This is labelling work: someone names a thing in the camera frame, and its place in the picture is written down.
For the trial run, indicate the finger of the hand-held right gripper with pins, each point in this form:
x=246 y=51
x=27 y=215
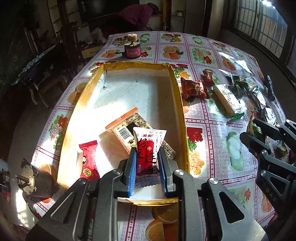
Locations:
x=270 y=131
x=251 y=144

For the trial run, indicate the cracker packet green ends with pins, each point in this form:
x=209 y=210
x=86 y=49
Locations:
x=227 y=99

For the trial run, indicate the red snack packet white figure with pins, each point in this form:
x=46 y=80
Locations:
x=89 y=160

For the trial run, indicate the pile of green silver packets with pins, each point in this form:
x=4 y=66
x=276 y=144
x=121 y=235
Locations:
x=249 y=84

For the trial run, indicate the black flashlight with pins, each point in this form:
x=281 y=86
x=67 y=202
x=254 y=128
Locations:
x=270 y=89

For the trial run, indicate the wooden stool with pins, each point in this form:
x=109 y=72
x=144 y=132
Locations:
x=52 y=85

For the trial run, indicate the window with grille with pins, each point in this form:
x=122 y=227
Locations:
x=261 y=25

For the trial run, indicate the dark wooden chair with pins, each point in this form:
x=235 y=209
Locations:
x=69 y=44

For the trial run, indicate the yellow cardboard box tray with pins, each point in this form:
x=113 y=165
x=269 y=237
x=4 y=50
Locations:
x=138 y=88

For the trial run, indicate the flat cardboard box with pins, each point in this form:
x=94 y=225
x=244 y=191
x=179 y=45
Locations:
x=91 y=51

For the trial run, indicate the tan round cork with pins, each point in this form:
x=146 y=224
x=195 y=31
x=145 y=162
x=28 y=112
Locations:
x=132 y=38

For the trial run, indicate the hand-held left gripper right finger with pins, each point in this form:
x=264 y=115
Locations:
x=161 y=171

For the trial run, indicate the dark jar red label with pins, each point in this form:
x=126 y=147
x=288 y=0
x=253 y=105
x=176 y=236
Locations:
x=132 y=51

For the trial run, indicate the dark red snack packet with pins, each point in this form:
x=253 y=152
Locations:
x=194 y=89

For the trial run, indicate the black electric motor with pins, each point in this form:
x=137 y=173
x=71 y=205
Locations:
x=44 y=183

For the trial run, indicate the yellow wooden post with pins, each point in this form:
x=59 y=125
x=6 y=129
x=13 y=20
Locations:
x=167 y=14

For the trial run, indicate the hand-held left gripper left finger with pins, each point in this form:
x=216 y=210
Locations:
x=131 y=171

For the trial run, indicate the fruit flower printed tablecloth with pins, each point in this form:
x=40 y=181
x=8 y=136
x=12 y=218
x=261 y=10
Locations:
x=215 y=139

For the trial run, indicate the white plastic bag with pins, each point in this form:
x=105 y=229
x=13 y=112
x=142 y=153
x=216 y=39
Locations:
x=96 y=36

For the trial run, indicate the dark glass top table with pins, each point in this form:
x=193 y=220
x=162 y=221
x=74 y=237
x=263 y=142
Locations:
x=37 y=62

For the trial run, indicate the black television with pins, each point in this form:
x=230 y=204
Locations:
x=104 y=9

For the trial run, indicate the clear cracker packet orange edge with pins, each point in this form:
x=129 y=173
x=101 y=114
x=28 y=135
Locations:
x=128 y=124

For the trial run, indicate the small red snack packet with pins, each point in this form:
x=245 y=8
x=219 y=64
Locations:
x=208 y=77

